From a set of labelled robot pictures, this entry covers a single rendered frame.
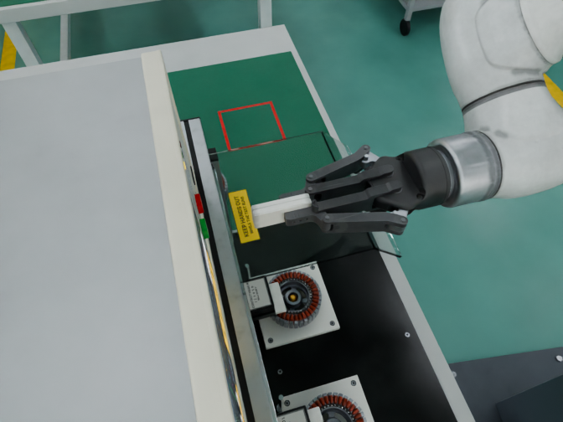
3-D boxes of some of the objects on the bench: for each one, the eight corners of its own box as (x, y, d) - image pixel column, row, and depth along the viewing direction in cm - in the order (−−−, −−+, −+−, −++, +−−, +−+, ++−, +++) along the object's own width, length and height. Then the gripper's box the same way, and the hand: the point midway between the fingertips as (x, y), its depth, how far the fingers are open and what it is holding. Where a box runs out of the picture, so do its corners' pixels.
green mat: (291, 51, 137) (291, 50, 137) (360, 200, 105) (360, 200, 104) (-22, 105, 123) (-23, 105, 123) (-54, 298, 90) (-55, 297, 90)
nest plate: (315, 264, 93) (316, 260, 91) (339, 329, 84) (340, 326, 83) (248, 280, 90) (248, 278, 89) (266, 350, 82) (266, 347, 81)
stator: (310, 270, 90) (312, 263, 87) (327, 321, 84) (329, 314, 81) (259, 284, 89) (258, 276, 85) (273, 336, 83) (272, 329, 79)
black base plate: (356, 208, 103) (357, 203, 101) (499, 524, 69) (506, 525, 67) (161, 255, 96) (158, 250, 94) (213, 633, 62) (210, 637, 60)
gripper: (451, 233, 53) (267, 280, 50) (407, 156, 60) (243, 193, 57) (473, 198, 47) (265, 249, 44) (421, 117, 54) (238, 156, 51)
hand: (281, 211), depth 51 cm, fingers closed
